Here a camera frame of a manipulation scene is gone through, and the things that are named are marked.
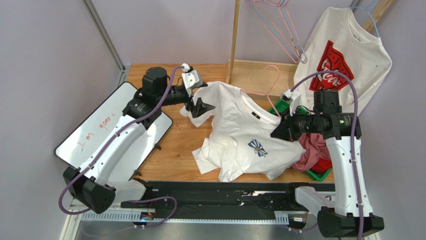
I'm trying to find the pink wire hanger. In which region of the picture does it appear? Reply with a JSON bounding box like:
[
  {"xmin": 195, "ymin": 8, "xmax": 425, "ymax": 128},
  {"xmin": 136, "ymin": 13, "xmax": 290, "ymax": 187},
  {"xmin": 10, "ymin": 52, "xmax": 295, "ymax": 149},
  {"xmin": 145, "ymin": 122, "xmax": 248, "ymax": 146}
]
[
  {"xmin": 244, "ymin": 0, "xmax": 307, "ymax": 64},
  {"xmin": 241, "ymin": 64, "xmax": 281, "ymax": 118}
]

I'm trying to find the white flower print t-shirt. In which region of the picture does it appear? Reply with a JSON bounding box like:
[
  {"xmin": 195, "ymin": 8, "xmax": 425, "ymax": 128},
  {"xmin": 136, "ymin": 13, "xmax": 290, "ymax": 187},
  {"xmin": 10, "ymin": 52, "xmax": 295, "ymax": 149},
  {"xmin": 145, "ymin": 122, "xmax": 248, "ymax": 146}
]
[{"xmin": 180, "ymin": 81, "xmax": 305, "ymax": 182}]

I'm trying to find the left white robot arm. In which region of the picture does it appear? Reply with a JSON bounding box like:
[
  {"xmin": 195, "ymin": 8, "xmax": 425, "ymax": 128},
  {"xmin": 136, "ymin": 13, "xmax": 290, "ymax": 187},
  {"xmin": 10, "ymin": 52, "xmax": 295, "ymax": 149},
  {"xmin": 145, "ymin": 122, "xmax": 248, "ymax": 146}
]
[{"xmin": 58, "ymin": 63, "xmax": 214, "ymax": 215}]

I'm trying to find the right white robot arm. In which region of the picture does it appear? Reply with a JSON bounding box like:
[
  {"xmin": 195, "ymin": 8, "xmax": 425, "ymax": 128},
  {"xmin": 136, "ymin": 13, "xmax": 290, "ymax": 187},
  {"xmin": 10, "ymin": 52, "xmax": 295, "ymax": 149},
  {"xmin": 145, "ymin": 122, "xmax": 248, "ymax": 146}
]
[{"xmin": 270, "ymin": 89, "xmax": 385, "ymax": 239}]

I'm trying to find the pink crumpled shirt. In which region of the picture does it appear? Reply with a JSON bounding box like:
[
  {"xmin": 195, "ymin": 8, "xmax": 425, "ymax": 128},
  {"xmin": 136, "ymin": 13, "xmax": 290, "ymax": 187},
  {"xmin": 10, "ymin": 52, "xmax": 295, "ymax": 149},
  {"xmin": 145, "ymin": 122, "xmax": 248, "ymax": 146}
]
[{"xmin": 291, "ymin": 133, "xmax": 331, "ymax": 172}]

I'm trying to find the wooden hanger rack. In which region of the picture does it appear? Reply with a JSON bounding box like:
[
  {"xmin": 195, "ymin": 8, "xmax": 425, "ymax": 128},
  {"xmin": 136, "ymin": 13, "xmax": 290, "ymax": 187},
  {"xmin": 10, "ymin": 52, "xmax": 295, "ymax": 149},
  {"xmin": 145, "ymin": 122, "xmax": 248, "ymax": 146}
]
[{"xmin": 226, "ymin": 0, "xmax": 390, "ymax": 98}]

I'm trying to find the white t-shirt red print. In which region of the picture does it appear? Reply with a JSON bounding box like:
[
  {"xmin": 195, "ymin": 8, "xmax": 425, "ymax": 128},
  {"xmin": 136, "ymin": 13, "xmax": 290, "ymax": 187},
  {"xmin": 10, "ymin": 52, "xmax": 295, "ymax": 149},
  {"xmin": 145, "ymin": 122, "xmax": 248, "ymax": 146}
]
[{"xmin": 293, "ymin": 7, "xmax": 392, "ymax": 114}]

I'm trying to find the blue hanger holding shirt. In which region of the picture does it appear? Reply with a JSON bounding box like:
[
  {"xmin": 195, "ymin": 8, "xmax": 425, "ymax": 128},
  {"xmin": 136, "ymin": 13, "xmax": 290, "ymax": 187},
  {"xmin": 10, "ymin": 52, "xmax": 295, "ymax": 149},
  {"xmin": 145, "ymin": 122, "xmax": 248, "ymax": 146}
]
[{"xmin": 350, "ymin": 3, "xmax": 381, "ymax": 38}]

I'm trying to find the green plastic bin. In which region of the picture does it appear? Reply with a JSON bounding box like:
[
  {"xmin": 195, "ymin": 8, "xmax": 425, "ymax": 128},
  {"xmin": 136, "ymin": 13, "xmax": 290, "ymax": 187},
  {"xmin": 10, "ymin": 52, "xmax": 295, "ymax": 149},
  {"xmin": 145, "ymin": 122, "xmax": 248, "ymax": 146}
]
[{"xmin": 267, "ymin": 96, "xmax": 334, "ymax": 183}]

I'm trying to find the red garment in bin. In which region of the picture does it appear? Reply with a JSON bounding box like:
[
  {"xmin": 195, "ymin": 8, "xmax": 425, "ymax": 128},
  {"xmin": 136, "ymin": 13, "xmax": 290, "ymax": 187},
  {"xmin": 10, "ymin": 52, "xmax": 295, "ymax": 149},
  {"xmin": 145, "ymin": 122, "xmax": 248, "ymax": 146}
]
[{"xmin": 309, "ymin": 158, "xmax": 333, "ymax": 174}]

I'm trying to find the whiteboard with red writing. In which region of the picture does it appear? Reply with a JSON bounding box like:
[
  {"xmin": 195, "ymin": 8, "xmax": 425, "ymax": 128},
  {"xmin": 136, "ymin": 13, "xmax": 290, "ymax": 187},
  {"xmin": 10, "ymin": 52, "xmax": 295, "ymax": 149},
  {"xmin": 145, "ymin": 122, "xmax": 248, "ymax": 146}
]
[{"xmin": 55, "ymin": 82, "xmax": 173, "ymax": 182}]

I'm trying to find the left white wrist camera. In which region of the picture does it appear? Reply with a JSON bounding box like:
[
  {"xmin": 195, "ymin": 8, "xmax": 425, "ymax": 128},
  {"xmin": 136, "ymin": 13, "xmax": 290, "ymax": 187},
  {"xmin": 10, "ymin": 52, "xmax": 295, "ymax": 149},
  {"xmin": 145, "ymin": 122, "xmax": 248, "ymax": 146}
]
[{"xmin": 181, "ymin": 63, "xmax": 204, "ymax": 97}]

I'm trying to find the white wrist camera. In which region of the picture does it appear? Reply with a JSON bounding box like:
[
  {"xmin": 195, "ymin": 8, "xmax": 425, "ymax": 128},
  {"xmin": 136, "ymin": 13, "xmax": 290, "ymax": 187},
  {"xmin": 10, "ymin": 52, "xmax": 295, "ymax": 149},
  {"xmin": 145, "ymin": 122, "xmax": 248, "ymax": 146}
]
[
  {"xmin": 281, "ymin": 89, "xmax": 301, "ymax": 116},
  {"xmin": 181, "ymin": 63, "xmax": 204, "ymax": 97}
]

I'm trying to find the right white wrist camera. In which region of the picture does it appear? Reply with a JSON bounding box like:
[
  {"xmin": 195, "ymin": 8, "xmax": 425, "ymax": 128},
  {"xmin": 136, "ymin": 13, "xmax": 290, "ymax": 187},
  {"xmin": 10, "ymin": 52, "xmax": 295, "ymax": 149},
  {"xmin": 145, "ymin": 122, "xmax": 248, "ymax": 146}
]
[{"xmin": 281, "ymin": 89, "xmax": 301, "ymax": 116}]

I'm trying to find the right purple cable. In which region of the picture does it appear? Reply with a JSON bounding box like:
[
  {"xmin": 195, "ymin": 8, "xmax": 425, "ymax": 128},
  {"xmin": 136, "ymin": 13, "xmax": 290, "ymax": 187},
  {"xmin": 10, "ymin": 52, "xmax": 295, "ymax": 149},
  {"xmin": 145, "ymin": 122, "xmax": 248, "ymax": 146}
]
[{"xmin": 288, "ymin": 70, "xmax": 366, "ymax": 240}]

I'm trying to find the purple cable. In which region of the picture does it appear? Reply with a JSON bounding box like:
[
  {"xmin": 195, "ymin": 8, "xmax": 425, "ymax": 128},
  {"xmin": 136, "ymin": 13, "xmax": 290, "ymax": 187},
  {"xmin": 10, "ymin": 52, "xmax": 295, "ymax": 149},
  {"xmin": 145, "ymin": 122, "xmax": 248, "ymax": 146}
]
[
  {"xmin": 58, "ymin": 65, "xmax": 186, "ymax": 230},
  {"xmin": 288, "ymin": 70, "xmax": 366, "ymax": 240}
]

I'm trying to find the aluminium corner frame post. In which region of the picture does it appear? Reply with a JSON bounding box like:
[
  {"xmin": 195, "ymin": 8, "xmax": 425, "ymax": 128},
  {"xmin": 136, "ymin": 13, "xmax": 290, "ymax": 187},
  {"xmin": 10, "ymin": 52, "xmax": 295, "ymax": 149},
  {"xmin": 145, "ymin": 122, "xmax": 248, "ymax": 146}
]
[{"xmin": 82, "ymin": 0, "xmax": 130, "ymax": 85}]

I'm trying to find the blue wire hanger on rack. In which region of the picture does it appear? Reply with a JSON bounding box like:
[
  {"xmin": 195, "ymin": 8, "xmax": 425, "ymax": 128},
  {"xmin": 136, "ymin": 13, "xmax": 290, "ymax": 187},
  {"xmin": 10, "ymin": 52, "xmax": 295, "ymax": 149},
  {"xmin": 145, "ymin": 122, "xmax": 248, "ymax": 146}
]
[{"xmin": 248, "ymin": 0, "xmax": 309, "ymax": 64}]

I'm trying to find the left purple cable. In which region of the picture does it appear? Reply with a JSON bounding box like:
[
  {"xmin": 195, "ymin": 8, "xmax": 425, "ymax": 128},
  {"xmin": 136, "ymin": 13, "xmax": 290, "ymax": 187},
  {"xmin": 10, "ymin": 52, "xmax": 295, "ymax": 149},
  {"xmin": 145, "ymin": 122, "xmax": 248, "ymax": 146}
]
[{"xmin": 58, "ymin": 65, "xmax": 186, "ymax": 230}]

